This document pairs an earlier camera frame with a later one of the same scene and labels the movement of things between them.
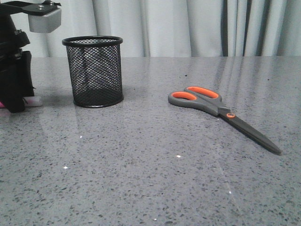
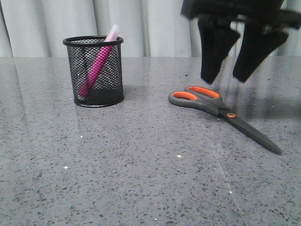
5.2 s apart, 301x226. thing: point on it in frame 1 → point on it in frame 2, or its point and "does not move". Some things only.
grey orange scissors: (210, 100) does not move
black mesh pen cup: (95, 62) does not move
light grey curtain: (177, 28) does not move
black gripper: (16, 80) → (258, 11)
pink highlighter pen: (28, 101) → (99, 62)
